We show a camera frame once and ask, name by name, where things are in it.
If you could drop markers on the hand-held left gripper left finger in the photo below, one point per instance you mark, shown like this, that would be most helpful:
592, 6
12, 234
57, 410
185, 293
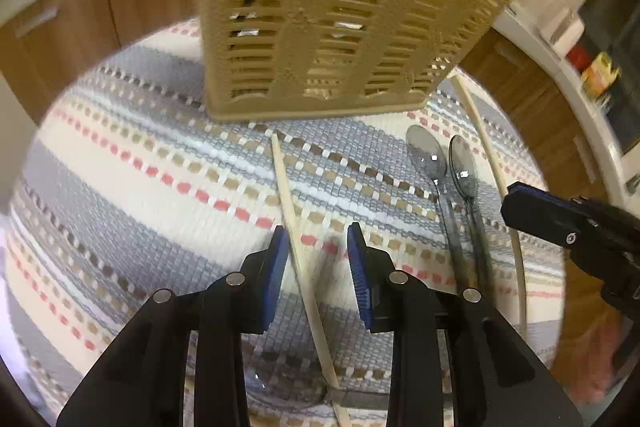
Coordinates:
274, 277

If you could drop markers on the striped woven table mat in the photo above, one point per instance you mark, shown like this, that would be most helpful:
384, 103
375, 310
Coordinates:
150, 207

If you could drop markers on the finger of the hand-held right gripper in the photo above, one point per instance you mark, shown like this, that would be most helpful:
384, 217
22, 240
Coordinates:
540, 212

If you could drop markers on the tan plastic utensil basket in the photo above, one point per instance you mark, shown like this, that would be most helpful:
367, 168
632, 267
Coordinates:
325, 7

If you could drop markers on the person's right hand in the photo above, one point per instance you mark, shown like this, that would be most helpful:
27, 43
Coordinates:
607, 362

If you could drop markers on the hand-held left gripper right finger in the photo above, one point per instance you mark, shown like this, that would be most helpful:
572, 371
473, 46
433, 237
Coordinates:
359, 277

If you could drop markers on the red container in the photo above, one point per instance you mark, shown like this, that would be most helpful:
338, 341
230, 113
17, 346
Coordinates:
579, 57

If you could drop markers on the yellow bottle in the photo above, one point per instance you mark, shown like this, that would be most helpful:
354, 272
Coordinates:
600, 74

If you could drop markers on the light wooden chopstick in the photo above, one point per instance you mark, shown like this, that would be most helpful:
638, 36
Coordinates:
287, 207
492, 167

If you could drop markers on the dark window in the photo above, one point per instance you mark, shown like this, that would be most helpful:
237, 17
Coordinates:
615, 32

